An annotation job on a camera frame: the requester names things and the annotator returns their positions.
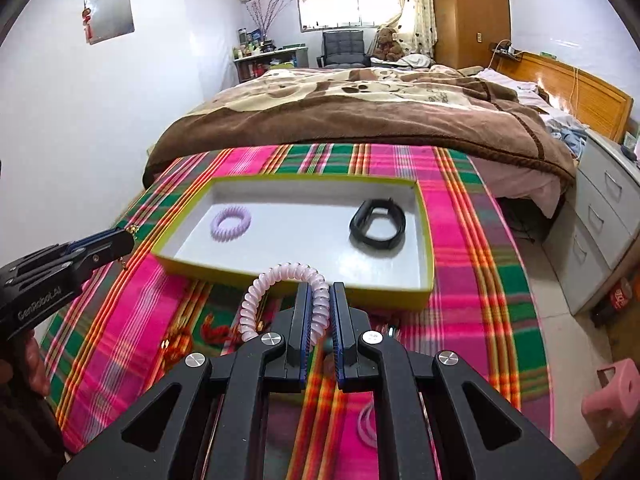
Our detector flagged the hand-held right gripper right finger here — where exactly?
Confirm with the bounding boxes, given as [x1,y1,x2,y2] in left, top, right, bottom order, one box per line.
[330,282,583,480]

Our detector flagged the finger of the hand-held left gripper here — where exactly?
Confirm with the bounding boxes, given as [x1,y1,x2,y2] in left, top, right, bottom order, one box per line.
[35,233,137,288]
[10,229,123,273]

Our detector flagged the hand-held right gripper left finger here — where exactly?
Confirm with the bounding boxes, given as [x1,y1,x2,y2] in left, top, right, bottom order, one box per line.
[57,282,316,480]

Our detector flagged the pink spiral hair tie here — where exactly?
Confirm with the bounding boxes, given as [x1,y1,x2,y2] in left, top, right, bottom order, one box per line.
[239,261,331,348]

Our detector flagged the red knotted bracelet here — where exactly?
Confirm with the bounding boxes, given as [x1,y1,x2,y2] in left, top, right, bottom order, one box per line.
[160,310,246,361]

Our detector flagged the yellow shallow box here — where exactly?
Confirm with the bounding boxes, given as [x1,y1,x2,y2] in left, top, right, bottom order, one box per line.
[150,175,436,313]

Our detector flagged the person's left forearm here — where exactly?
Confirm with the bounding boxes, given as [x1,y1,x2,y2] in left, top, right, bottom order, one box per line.
[0,355,68,480]

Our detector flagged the person's left hand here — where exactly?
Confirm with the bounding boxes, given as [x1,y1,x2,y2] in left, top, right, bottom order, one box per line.
[21,335,52,403]

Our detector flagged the black wristband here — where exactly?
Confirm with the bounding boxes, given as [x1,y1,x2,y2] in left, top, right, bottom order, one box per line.
[348,199,408,260]

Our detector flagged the pink green plaid cloth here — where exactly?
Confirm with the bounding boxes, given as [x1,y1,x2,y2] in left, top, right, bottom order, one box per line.
[40,142,551,480]

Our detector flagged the brown printed blanket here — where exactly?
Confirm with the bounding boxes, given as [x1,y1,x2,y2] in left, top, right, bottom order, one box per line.
[142,65,578,196]

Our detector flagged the pink bed sheet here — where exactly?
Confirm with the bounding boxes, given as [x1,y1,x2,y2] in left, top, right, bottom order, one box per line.
[470,155,571,218]

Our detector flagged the shelf with bottles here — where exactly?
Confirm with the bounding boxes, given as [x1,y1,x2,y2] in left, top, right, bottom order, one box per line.
[232,42,311,83]

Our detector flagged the grey padded chair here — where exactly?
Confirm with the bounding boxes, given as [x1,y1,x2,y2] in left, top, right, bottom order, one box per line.
[317,30,373,68]

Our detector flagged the brown teddy bear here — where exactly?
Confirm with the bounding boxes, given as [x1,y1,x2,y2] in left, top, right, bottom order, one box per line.
[372,27,403,62]

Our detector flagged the grey drawer cabinet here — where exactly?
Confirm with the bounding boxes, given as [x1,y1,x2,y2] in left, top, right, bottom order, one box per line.
[542,127,640,316]

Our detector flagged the red soda bottle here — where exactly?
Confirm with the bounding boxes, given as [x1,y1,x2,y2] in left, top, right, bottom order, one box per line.
[592,275,638,328]

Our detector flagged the flower branches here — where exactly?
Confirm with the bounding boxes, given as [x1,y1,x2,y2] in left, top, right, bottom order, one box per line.
[245,0,293,41]

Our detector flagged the pink plastic stool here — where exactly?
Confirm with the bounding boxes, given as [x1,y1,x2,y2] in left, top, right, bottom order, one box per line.
[581,357,640,443]

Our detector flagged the blue clothing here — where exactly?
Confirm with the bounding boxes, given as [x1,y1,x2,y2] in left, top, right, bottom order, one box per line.
[545,115,588,156]

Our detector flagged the window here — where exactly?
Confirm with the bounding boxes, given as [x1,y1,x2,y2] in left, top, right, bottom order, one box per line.
[296,0,403,33]

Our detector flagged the spotted curtain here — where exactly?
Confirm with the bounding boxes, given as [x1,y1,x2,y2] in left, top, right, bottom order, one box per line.
[392,0,438,58]

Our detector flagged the wooden wardrobe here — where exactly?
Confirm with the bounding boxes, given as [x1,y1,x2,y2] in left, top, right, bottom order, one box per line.
[429,0,512,70]

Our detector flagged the wooden headboard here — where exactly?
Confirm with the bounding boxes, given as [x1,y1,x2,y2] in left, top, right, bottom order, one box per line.
[492,50,635,143]

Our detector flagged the pale pink hair ring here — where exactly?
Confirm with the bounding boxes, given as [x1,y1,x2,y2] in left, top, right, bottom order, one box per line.
[356,400,383,451]

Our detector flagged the purple spiral hair tie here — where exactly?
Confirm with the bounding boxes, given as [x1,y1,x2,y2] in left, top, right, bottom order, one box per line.
[210,205,252,242]

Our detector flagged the wall mirror panel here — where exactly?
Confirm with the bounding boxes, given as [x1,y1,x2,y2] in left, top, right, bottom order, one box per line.
[84,0,137,46]

